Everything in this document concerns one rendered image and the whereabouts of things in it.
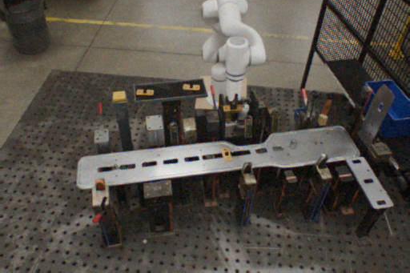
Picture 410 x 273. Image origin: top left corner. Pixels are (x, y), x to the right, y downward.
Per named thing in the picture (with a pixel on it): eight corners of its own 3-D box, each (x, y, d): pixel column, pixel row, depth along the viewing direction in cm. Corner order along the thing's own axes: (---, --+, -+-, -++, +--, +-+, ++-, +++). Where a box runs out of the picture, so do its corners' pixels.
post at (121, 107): (122, 160, 217) (111, 103, 186) (122, 150, 222) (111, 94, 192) (135, 158, 218) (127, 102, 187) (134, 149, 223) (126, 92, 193)
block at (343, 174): (324, 215, 194) (339, 183, 175) (316, 198, 202) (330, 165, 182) (341, 213, 195) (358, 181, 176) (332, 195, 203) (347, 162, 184)
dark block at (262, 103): (249, 161, 219) (259, 107, 190) (246, 152, 224) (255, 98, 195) (257, 159, 220) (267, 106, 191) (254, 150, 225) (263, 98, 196)
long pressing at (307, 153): (75, 195, 165) (74, 193, 163) (78, 157, 180) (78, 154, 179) (363, 158, 185) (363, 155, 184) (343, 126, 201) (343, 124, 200)
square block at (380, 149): (355, 198, 202) (378, 155, 177) (348, 186, 208) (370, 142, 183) (368, 196, 203) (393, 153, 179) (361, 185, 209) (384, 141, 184)
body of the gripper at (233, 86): (224, 66, 157) (223, 87, 164) (228, 81, 149) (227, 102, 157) (242, 66, 157) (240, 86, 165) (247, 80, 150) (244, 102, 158)
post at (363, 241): (359, 246, 182) (379, 214, 162) (348, 226, 190) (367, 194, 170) (371, 244, 183) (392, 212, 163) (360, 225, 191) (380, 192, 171)
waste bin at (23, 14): (2, 57, 407) (-24, -6, 357) (23, 32, 446) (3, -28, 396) (46, 60, 405) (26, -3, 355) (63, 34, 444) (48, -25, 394)
